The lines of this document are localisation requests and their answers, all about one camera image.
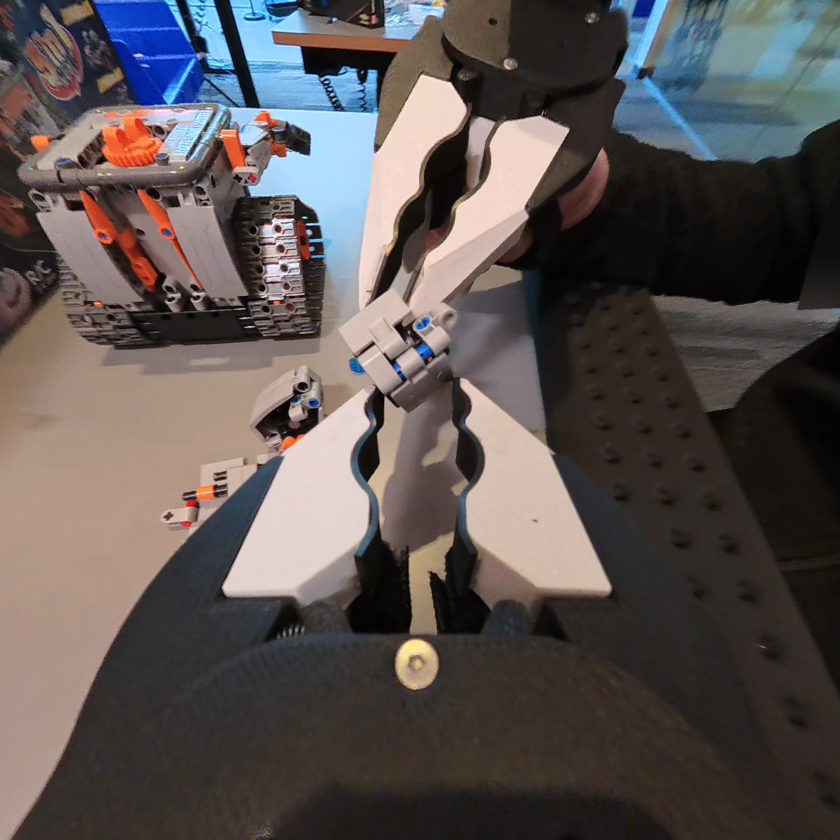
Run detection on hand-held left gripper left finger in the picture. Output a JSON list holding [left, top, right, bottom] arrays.
[[222, 387, 412, 632]]

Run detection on black dimpled cushion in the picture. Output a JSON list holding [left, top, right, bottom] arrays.
[[535, 272, 840, 840]]

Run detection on person's right hand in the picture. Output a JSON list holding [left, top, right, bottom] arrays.
[[495, 147, 611, 266]]

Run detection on black product box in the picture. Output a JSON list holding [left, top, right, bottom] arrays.
[[298, 0, 386, 29]]

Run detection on grey orange tracked brick robot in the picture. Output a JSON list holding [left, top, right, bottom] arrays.
[[18, 101, 327, 347]]

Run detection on black coiled cable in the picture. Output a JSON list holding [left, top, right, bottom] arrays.
[[320, 71, 370, 114]]

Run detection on grey orange brick wheel assembly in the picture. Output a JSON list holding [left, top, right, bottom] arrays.
[[161, 366, 327, 529]]

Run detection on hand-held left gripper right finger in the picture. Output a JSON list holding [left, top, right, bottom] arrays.
[[428, 379, 614, 632]]

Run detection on brown wooden table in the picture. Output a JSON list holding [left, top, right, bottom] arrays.
[[271, 18, 424, 55]]

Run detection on black metal pole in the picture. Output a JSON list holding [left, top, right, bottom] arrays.
[[213, 0, 261, 109]]

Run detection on person's right forearm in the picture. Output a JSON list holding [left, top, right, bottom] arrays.
[[532, 121, 840, 307]]

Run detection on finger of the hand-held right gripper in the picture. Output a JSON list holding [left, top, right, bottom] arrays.
[[402, 118, 571, 309], [357, 72, 473, 315]]

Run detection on dark blue toy box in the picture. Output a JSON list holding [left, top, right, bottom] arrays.
[[0, 0, 137, 343]]

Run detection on small grey brick hinge assembly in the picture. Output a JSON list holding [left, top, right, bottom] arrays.
[[338, 289, 460, 414]]

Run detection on blue plastic storage bin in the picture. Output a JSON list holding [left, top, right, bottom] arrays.
[[92, 0, 206, 106]]

